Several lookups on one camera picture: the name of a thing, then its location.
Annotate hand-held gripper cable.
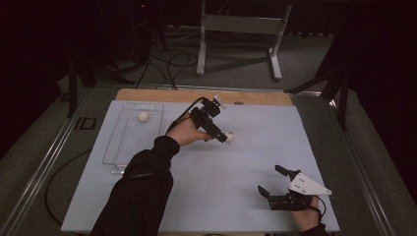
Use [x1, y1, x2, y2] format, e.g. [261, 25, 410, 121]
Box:
[309, 195, 328, 218]
[164, 96, 208, 136]

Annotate white metal stand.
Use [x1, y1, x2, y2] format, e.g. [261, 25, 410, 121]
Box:
[196, 0, 293, 82]

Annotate black cable on floor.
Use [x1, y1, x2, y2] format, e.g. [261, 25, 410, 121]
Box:
[43, 147, 93, 227]

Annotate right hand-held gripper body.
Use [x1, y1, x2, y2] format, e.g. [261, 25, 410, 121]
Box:
[268, 169, 332, 211]

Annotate black floor cables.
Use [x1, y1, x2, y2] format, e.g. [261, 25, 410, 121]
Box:
[135, 50, 200, 91]

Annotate pale blue table mat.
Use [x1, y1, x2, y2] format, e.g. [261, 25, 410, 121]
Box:
[60, 99, 341, 234]

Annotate person's left hand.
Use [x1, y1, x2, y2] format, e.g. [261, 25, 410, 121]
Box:
[166, 112, 214, 148]

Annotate left hand-held gripper cable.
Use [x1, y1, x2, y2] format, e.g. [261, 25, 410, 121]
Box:
[164, 96, 208, 136]

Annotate person's right hand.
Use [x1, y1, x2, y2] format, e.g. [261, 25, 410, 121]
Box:
[289, 196, 323, 233]

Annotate clear plastic container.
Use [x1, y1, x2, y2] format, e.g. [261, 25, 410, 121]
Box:
[102, 101, 165, 176]

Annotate black stand legs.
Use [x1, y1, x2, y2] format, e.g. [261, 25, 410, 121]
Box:
[284, 32, 353, 132]
[66, 53, 136, 119]

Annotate right hand-held gripper cable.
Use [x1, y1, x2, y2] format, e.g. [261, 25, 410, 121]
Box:
[309, 195, 328, 218]

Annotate metal floor rail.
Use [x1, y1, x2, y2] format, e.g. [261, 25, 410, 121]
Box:
[0, 88, 91, 236]
[328, 97, 396, 236]

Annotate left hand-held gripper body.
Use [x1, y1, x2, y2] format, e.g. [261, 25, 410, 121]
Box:
[190, 95, 227, 133]

